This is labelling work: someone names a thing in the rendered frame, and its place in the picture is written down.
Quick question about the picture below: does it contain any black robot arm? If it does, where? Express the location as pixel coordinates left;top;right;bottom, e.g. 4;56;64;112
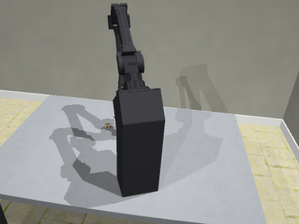
108;3;150;93

